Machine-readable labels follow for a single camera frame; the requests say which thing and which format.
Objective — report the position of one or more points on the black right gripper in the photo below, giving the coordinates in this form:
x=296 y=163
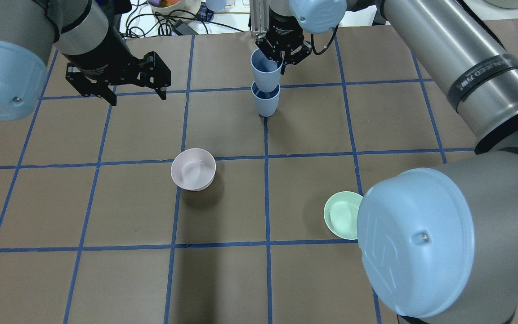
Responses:
x=281 y=26

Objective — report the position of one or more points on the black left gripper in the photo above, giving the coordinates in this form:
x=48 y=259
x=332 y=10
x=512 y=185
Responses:
x=98 y=50

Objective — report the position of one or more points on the blue cup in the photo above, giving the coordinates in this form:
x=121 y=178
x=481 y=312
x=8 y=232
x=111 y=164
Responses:
x=266 y=72
x=266 y=103

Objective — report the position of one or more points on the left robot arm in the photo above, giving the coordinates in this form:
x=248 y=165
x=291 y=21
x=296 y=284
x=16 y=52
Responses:
x=83 y=31

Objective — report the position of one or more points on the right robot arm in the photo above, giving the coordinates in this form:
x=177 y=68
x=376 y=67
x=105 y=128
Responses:
x=439 y=245

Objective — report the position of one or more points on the black power adapter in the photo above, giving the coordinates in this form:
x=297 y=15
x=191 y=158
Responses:
x=183 y=29

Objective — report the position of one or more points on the bowl of foam cubes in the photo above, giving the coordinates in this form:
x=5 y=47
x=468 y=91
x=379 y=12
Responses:
x=178 y=8

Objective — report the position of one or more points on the pink bowl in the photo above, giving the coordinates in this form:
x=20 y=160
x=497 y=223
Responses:
x=193 y=169

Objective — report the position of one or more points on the green bowl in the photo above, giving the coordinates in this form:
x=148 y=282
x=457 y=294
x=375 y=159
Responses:
x=340 y=214

